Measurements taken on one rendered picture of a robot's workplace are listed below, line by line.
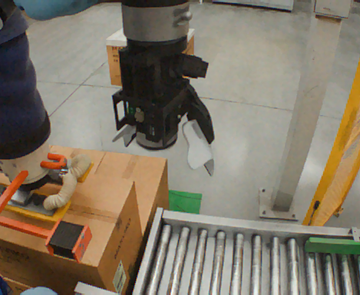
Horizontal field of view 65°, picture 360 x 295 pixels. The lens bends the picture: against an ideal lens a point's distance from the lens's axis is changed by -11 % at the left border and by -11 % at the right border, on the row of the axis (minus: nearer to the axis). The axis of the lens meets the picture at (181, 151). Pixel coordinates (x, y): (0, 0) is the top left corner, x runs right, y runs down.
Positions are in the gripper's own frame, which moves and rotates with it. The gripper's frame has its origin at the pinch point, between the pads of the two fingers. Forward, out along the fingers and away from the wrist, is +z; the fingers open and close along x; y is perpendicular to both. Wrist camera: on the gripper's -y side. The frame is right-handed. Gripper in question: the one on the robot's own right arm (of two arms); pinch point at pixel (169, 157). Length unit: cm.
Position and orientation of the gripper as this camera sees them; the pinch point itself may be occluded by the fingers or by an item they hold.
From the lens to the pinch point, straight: 49.2
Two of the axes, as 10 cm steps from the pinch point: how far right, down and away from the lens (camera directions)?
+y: -4.6, 5.7, -6.9
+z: 0.0, 7.7, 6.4
